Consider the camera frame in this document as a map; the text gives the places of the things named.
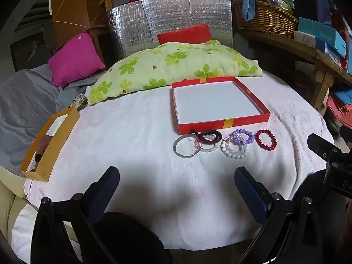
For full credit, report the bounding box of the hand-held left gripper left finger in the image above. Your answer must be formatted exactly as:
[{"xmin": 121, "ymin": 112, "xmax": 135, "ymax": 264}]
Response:
[{"xmin": 31, "ymin": 166, "xmax": 121, "ymax": 264}]

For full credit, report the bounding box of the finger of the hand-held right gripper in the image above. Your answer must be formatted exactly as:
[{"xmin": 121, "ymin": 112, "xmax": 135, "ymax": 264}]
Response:
[
  {"xmin": 339, "ymin": 126, "xmax": 352, "ymax": 141},
  {"xmin": 307, "ymin": 133, "xmax": 343, "ymax": 161}
]

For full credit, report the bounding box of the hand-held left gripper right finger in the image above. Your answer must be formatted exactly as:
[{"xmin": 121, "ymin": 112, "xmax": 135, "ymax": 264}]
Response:
[{"xmin": 234, "ymin": 166, "xmax": 321, "ymax": 264}]

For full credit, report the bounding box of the white bead bracelet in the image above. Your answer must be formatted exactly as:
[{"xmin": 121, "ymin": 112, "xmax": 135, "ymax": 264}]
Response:
[{"xmin": 220, "ymin": 137, "xmax": 247, "ymax": 159}]

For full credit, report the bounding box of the purple bead bracelet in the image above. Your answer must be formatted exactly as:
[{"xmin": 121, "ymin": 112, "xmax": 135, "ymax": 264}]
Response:
[{"xmin": 232, "ymin": 129, "xmax": 254, "ymax": 145}]

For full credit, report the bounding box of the red bead bracelet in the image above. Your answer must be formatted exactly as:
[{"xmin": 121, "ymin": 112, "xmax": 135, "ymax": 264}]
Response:
[{"xmin": 255, "ymin": 129, "xmax": 277, "ymax": 151}]

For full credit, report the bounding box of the small clear pink bracelet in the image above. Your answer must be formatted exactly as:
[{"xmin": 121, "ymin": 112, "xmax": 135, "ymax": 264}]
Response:
[{"xmin": 224, "ymin": 137, "xmax": 244, "ymax": 152}]

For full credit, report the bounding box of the dark brown hair tie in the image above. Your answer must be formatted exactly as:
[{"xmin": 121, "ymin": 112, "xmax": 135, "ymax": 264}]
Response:
[{"xmin": 190, "ymin": 129, "xmax": 224, "ymax": 146}]

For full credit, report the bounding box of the pale pink bead bracelet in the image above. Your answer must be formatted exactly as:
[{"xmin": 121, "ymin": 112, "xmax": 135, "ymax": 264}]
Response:
[{"xmin": 194, "ymin": 133, "xmax": 219, "ymax": 152}]

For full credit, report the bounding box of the silver bangle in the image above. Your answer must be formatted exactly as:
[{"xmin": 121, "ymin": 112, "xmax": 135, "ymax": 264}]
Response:
[{"xmin": 174, "ymin": 134, "xmax": 199, "ymax": 158}]

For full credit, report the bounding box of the red shallow cardboard box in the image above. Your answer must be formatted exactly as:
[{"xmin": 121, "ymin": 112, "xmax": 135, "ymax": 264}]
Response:
[{"xmin": 172, "ymin": 76, "xmax": 271, "ymax": 135}]

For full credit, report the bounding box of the red fabric pile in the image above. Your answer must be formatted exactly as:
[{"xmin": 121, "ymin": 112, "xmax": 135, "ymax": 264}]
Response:
[{"xmin": 326, "ymin": 92, "xmax": 352, "ymax": 123}]

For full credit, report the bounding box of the orange cardboard box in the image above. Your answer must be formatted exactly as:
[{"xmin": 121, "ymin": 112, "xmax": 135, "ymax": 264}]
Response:
[{"xmin": 20, "ymin": 107, "xmax": 80, "ymax": 182}]

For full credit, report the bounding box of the wooden shelf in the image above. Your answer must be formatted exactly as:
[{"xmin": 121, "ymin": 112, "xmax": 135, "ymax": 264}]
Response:
[{"xmin": 236, "ymin": 27, "xmax": 352, "ymax": 116}]

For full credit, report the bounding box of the white pillow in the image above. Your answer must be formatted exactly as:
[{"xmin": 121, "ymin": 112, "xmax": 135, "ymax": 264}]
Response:
[{"xmin": 11, "ymin": 206, "xmax": 79, "ymax": 264}]

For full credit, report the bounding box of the cream leather cushion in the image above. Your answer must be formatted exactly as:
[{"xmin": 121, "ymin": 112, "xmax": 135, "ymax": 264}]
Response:
[{"xmin": 0, "ymin": 165, "xmax": 36, "ymax": 242}]

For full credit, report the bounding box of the white small box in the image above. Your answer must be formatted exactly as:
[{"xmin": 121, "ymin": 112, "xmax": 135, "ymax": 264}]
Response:
[{"xmin": 294, "ymin": 31, "xmax": 317, "ymax": 49}]

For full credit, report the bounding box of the blue flat box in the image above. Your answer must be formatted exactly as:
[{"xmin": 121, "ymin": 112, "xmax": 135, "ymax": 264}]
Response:
[{"xmin": 298, "ymin": 17, "xmax": 347, "ymax": 59}]

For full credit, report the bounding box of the grey blanket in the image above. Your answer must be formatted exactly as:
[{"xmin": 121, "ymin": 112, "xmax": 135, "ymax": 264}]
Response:
[{"xmin": 0, "ymin": 64, "xmax": 97, "ymax": 176}]

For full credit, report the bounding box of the magenta pillow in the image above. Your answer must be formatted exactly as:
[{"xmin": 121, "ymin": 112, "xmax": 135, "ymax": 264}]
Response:
[{"xmin": 49, "ymin": 32, "xmax": 105, "ymax": 88}]

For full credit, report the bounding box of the green floral pillow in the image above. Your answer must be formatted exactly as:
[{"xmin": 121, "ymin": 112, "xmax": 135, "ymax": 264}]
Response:
[{"xmin": 87, "ymin": 40, "xmax": 263, "ymax": 105}]

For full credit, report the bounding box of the wicker basket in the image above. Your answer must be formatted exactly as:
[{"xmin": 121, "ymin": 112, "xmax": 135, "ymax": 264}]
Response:
[{"xmin": 238, "ymin": 0, "xmax": 299, "ymax": 39}]

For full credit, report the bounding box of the dark blue bag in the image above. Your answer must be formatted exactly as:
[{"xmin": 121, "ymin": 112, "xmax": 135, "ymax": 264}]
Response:
[{"xmin": 291, "ymin": 0, "xmax": 334, "ymax": 28}]

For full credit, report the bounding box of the blue cloth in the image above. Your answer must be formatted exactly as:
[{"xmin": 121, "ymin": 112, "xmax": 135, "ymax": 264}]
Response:
[{"xmin": 242, "ymin": 0, "xmax": 265, "ymax": 21}]

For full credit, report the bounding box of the red cushion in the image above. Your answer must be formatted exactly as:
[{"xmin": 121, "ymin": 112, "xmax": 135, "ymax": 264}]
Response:
[{"xmin": 157, "ymin": 24, "xmax": 213, "ymax": 45}]

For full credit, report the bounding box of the silver foil insulation sheet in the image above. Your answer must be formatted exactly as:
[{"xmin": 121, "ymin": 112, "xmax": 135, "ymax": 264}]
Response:
[{"xmin": 107, "ymin": 0, "xmax": 234, "ymax": 61}]

